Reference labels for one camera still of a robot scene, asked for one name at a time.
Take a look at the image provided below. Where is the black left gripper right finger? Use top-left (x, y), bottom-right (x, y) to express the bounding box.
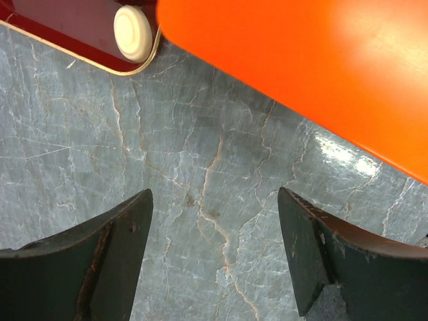
top-left (278, 187), bottom-right (427, 320)

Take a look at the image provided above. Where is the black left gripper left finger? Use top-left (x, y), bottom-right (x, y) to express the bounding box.
top-left (1, 189), bottom-right (153, 320)

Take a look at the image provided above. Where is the orange box lid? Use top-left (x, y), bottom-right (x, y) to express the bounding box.
top-left (156, 1), bottom-right (427, 183)

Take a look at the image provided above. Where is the dark red lacquer tray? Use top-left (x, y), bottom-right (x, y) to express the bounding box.
top-left (1, 1), bottom-right (162, 76)

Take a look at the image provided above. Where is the white round chocolate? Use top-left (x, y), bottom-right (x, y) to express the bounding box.
top-left (113, 5), bottom-right (153, 63)

